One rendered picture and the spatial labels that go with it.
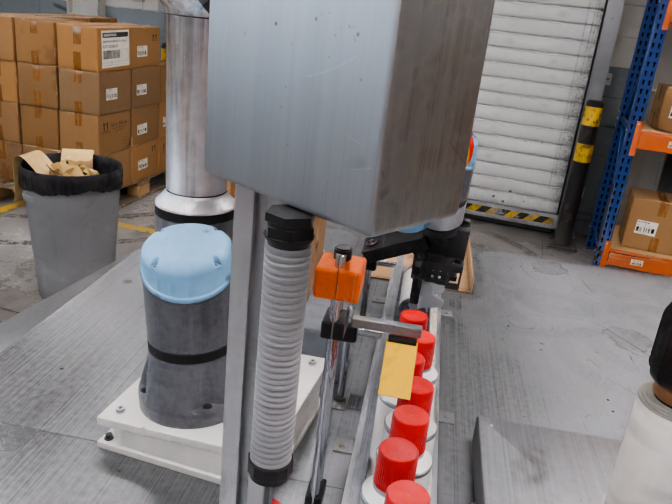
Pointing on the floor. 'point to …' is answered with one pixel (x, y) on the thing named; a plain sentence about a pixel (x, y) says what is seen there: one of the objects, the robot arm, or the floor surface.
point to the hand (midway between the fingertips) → (411, 305)
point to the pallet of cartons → (83, 94)
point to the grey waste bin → (71, 236)
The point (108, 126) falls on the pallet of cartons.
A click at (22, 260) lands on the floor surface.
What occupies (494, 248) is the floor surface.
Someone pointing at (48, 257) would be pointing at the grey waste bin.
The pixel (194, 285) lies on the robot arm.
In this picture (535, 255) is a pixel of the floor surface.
